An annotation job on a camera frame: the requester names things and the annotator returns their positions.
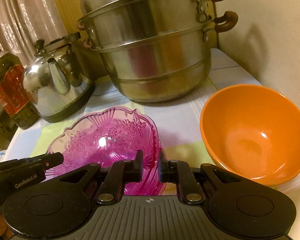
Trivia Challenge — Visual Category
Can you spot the orange plastic bowl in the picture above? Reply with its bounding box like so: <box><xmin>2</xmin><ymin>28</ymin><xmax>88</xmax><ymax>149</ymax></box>
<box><xmin>199</xmin><ymin>84</ymin><xmax>300</xmax><ymax>186</ymax></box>

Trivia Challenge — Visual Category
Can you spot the purple plastic plate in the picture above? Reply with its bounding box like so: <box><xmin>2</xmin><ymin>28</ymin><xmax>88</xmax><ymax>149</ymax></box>
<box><xmin>46</xmin><ymin>106</ymin><xmax>165</xmax><ymax>196</ymax></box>

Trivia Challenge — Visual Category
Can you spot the black shelf rack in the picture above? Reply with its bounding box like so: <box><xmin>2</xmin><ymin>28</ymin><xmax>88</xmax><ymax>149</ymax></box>
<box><xmin>0</xmin><ymin>104</ymin><xmax>18</xmax><ymax>141</ymax></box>

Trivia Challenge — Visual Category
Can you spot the cooking oil bottle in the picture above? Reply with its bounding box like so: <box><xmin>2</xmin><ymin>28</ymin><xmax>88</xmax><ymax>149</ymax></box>
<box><xmin>0</xmin><ymin>49</ymin><xmax>39</xmax><ymax>129</ymax></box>

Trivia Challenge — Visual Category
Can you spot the checkered tablecloth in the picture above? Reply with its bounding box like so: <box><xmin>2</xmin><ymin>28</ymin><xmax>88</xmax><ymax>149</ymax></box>
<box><xmin>3</xmin><ymin>49</ymin><xmax>259</xmax><ymax>167</ymax></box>

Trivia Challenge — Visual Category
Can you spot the stainless steel kettle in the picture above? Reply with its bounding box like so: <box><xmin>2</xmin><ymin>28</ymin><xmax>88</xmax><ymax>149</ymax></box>
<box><xmin>23</xmin><ymin>32</ymin><xmax>95</xmax><ymax>123</ymax></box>

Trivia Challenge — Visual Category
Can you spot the beige curtain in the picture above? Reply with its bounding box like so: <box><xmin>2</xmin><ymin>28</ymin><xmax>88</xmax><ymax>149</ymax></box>
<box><xmin>0</xmin><ymin>0</ymin><xmax>67</xmax><ymax>66</ymax></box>

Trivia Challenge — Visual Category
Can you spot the stainless steel steamer pot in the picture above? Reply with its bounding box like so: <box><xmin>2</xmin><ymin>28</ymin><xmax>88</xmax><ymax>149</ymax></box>
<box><xmin>79</xmin><ymin>0</ymin><xmax>238</xmax><ymax>103</ymax></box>

